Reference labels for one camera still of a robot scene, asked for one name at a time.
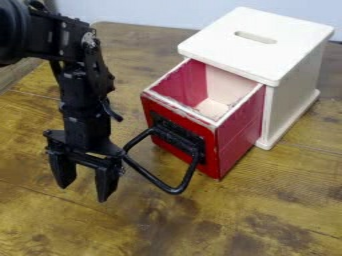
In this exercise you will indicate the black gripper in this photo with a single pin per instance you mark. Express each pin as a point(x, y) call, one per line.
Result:
point(86, 112)

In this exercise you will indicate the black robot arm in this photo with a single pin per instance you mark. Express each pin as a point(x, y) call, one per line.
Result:
point(33, 32)

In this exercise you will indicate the red wooden drawer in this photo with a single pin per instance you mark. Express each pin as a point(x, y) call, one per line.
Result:
point(214, 104)

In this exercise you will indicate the white wooden box cabinet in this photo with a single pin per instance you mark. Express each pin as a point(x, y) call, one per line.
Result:
point(274, 50)

